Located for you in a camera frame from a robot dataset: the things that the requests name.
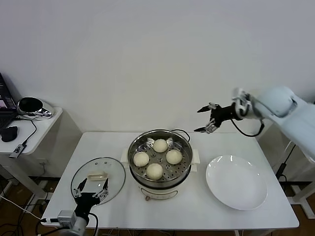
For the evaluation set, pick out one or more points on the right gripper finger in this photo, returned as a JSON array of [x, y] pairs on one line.
[[209, 126], [206, 108]]

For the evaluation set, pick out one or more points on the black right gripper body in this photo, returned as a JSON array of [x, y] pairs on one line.
[[225, 113]]

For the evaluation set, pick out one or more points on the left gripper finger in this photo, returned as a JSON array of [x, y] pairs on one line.
[[80, 188], [105, 188]]

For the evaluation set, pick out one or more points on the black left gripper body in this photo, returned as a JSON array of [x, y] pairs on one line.
[[87, 199]]

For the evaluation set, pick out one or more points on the white steamed baozi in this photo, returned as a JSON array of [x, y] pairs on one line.
[[154, 171], [160, 145], [174, 157], [140, 159]]

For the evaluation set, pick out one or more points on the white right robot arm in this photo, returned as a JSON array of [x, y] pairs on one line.
[[280, 100]]

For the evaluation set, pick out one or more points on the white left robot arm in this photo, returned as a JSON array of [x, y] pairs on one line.
[[76, 227]]

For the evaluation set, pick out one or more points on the stainless steel steamer basket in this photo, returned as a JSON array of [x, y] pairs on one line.
[[187, 152]]

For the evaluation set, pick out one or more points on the cream electric cooker base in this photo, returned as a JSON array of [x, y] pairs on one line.
[[157, 193]]

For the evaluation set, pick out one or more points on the white side desk with label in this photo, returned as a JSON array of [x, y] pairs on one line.
[[270, 152]]

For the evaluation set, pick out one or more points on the white round plate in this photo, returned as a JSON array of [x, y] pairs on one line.
[[236, 182]]

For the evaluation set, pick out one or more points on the white table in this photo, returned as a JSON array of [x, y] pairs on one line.
[[172, 216]]

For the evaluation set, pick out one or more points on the grey usb adapter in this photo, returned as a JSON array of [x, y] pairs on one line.
[[17, 150]]

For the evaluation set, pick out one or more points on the white side desk with mouse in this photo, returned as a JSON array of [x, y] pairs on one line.
[[46, 123]]

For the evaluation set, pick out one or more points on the black computer mouse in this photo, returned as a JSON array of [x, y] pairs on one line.
[[8, 134]]

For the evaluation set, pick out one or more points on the chrome device with black face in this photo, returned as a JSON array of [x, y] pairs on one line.
[[27, 104]]

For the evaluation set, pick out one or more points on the black laptop beside chrome device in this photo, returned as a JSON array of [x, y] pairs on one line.
[[5, 118]]

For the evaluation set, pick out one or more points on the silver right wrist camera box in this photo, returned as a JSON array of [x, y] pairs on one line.
[[241, 99]]

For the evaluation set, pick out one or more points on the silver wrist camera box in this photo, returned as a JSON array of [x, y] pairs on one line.
[[241, 99], [66, 217]]

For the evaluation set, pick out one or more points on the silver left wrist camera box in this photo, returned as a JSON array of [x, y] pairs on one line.
[[66, 217]]

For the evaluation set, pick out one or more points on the white wall outlet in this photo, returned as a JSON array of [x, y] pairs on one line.
[[43, 162]]

